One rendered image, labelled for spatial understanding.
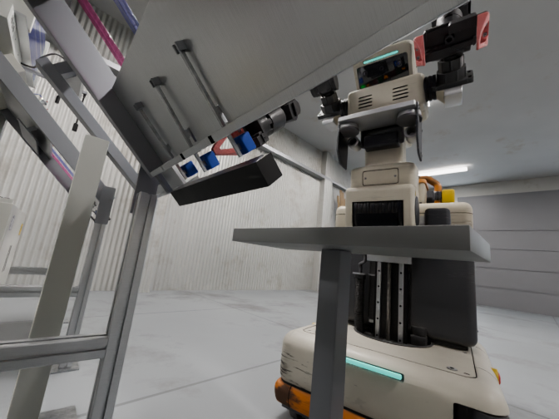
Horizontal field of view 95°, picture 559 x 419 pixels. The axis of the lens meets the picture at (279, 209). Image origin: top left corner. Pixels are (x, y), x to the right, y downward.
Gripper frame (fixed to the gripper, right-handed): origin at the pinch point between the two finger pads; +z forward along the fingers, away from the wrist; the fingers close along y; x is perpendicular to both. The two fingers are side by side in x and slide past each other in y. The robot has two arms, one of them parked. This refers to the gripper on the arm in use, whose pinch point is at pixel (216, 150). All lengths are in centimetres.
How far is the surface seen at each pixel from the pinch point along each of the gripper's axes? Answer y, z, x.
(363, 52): 34.7, 6.7, -1.4
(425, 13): 39.1, 6.7, -1.6
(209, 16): 17.4, 2.6, -14.0
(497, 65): 8, -396, 69
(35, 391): -47, 51, 30
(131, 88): -11.5, 2.4, -17.9
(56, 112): -284, -46, -101
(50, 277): -47, 34, 8
